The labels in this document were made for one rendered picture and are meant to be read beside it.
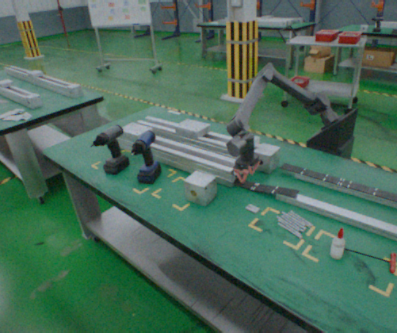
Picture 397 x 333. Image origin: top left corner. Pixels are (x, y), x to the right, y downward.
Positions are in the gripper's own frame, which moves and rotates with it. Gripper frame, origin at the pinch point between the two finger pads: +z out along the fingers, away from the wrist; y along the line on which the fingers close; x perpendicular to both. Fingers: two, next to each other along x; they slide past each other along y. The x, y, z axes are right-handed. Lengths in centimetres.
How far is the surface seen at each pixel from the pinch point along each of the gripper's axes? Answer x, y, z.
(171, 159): -40.5, 4.0, 1.3
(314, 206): 30.8, 2.1, 2.1
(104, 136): -60, 26, -16
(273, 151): 3.2, -19.0, -4.8
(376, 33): -38, -468, 6
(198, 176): -13.3, 16.5, -4.8
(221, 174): -9.9, 4.9, -0.4
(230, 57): -193, -291, 20
